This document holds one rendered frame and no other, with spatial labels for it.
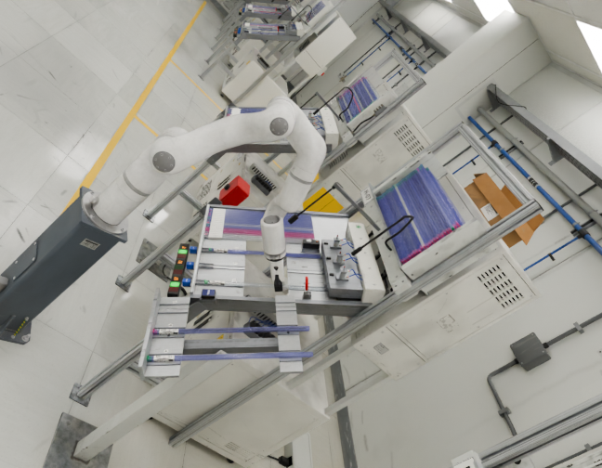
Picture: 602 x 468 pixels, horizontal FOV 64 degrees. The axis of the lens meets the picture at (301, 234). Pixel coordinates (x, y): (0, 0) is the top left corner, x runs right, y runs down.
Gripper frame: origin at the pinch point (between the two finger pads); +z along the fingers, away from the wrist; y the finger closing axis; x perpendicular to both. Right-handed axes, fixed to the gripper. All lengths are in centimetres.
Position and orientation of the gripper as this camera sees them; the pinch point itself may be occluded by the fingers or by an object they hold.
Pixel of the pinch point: (278, 285)
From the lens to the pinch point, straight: 196.0
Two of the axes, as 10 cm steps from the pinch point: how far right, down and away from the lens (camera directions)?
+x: -10.0, 0.8, -0.2
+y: -0.6, -5.6, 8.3
